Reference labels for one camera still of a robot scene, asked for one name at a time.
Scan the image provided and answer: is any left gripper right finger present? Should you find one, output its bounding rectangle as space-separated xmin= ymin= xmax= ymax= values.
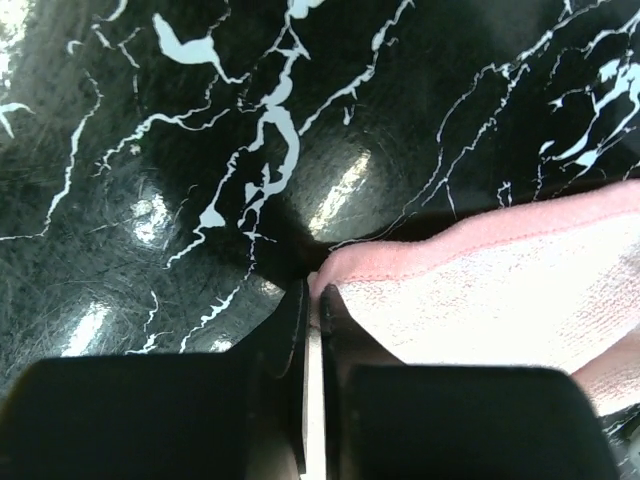
xmin=319 ymin=284 xmax=403 ymax=479

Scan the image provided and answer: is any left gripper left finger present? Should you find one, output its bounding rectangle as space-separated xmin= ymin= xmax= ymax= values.
xmin=234 ymin=280 xmax=307 ymax=473

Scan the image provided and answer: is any pink patterned towel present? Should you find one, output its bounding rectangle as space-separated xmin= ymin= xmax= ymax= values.
xmin=310 ymin=180 xmax=639 ymax=415

